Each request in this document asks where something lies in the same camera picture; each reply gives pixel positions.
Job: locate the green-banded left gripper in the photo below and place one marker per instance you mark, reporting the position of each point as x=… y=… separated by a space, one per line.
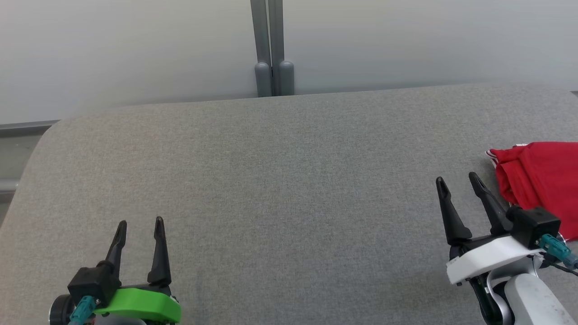
x=144 y=304

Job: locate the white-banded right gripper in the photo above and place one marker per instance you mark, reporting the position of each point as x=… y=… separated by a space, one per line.
x=487 y=259

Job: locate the red shorts with white trim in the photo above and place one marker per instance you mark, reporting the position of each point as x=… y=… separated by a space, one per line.
x=503 y=169

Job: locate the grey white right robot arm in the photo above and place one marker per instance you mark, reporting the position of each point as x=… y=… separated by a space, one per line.
x=533 y=302

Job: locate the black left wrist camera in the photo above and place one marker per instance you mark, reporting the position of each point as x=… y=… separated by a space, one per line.
x=92 y=282

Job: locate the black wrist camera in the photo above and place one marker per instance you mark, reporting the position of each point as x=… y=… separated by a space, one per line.
x=535 y=225
x=92 y=282

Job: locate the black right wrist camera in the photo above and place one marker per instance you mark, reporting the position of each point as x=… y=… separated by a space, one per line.
x=535 y=225

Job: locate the grey partition base rail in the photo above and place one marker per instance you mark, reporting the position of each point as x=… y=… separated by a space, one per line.
x=22 y=127
x=8 y=186

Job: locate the grey partition post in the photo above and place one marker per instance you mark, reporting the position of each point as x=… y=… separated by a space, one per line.
x=263 y=79
x=286 y=76

